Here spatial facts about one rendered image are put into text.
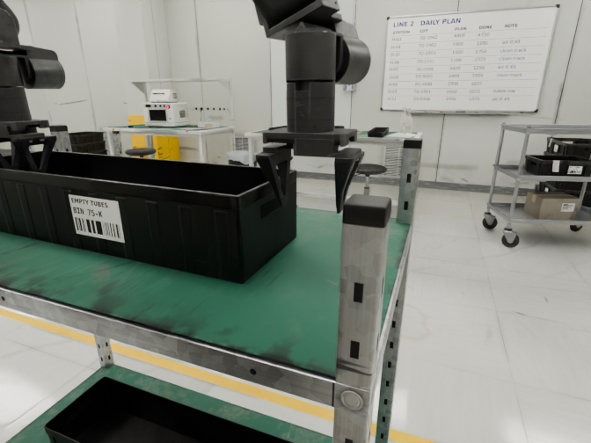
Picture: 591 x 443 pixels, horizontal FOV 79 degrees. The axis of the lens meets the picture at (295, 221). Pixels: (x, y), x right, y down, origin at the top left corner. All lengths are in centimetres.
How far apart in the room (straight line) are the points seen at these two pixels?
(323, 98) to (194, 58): 591
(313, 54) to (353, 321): 28
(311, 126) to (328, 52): 8
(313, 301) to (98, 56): 734
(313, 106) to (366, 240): 21
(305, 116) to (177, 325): 26
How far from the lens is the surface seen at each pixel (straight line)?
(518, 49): 516
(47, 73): 84
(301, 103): 42
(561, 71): 525
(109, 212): 56
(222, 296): 43
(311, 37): 42
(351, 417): 34
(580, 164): 357
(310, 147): 42
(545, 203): 358
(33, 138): 78
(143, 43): 622
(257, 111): 574
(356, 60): 48
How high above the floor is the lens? 117
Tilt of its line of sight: 19 degrees down
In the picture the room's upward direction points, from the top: straight up
